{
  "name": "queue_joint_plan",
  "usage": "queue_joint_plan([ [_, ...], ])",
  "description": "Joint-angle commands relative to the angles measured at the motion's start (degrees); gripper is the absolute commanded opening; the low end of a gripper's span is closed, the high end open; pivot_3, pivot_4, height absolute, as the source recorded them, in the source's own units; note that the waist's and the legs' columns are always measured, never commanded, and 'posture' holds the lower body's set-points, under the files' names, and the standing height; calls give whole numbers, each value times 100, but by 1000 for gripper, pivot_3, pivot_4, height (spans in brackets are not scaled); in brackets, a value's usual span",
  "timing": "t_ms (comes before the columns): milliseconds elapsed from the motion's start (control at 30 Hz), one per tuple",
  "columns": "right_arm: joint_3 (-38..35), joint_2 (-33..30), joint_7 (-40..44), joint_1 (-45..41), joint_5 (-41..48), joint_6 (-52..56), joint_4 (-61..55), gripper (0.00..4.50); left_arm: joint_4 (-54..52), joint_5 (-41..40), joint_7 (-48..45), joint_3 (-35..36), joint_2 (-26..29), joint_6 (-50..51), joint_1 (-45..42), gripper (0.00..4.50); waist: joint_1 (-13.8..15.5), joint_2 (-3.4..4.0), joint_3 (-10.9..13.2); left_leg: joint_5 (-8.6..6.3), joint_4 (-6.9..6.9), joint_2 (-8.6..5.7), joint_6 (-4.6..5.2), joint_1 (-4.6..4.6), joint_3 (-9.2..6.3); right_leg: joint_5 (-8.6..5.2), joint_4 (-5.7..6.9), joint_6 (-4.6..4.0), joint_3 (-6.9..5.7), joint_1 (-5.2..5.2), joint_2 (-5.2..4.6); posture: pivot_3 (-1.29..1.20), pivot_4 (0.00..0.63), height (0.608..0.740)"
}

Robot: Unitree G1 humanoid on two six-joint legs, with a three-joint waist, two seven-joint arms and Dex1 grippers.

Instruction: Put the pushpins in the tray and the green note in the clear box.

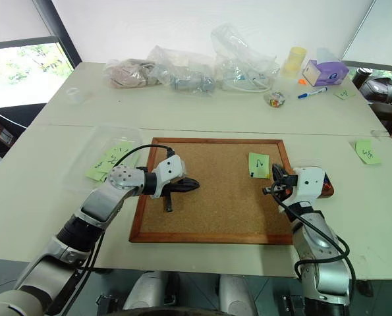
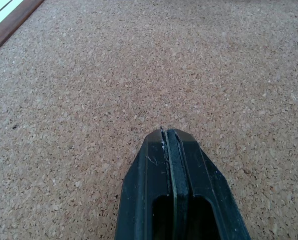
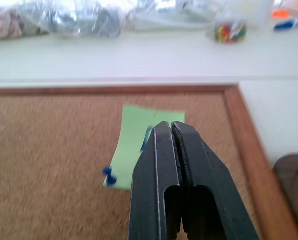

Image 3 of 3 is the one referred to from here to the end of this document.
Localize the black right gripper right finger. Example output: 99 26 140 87
171 121 260 240

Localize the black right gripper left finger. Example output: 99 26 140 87
127 121 183 240

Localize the green paper note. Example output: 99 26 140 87
103 104 186 193

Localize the dark brown wooden tray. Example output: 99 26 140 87
272 153 298 240

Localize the blue pushpin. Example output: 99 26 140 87
101 166 117 187
140 126 154 153

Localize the blue marker pen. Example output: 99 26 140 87
273 19 298 32

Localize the orange marker cap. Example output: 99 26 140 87
271 8 289 19

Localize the crinkled clear plastic bag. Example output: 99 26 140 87
0 0 129 41

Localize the cork board with wooden frame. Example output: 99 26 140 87
0 83 298 240

